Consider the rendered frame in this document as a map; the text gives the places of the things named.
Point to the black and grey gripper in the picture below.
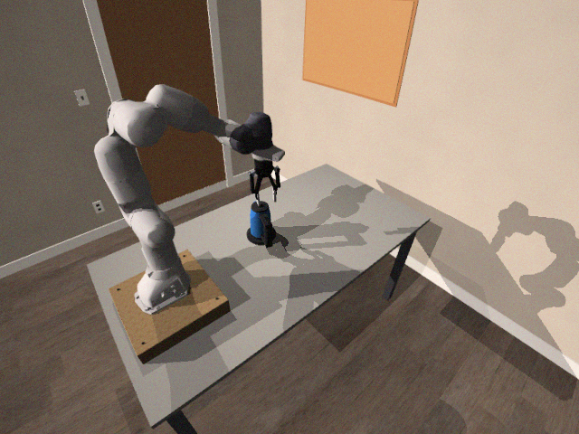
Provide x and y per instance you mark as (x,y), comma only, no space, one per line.
(264,169)

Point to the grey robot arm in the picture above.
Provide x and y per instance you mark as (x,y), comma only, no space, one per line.
(143,124)

